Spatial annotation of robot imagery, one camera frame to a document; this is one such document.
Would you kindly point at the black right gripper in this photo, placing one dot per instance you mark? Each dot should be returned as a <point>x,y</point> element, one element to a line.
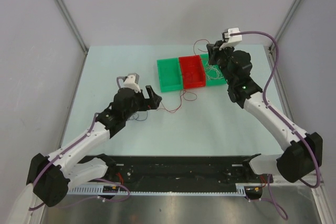
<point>213,51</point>

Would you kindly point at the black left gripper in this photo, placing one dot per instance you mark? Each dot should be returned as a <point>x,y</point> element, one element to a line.
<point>151,103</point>

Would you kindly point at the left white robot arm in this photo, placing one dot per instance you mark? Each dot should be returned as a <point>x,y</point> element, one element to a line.
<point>51,176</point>

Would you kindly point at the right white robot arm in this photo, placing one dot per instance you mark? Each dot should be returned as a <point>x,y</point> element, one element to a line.
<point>302,152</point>

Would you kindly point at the right green plastic bin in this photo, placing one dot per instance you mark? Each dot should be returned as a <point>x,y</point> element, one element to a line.
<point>213,75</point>

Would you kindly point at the green plastic bin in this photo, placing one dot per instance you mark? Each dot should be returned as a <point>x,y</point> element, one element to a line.
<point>213,75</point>
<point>170,77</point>

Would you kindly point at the left green plastic bin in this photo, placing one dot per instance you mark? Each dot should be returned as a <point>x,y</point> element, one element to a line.
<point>170,77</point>

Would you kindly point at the red plastic bin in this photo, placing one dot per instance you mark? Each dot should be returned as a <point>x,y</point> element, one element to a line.
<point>193,73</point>

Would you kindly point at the right aluminium base profile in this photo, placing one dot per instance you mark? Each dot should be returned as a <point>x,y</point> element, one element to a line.
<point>278,180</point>

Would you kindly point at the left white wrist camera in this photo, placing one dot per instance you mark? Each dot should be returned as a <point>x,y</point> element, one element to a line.
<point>130,81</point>

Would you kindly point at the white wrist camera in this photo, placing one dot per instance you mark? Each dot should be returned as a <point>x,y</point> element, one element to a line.
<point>130,81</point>
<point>231,38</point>

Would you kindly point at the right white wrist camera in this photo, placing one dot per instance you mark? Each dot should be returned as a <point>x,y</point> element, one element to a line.
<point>231,38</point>

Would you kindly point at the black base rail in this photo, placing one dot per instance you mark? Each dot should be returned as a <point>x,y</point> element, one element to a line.
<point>181,173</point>

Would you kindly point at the right aluminium frame post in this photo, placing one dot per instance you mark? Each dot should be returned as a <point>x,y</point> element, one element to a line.
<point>287,19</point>

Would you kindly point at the aluminium frame post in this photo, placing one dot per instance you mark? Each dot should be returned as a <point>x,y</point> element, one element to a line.
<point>287,19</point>
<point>71,24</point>

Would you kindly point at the slotted grey cable duct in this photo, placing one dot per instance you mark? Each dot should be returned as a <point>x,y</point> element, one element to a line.
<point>109,190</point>

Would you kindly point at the left aluminium frame post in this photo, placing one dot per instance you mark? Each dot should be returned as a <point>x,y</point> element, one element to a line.
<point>71,24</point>

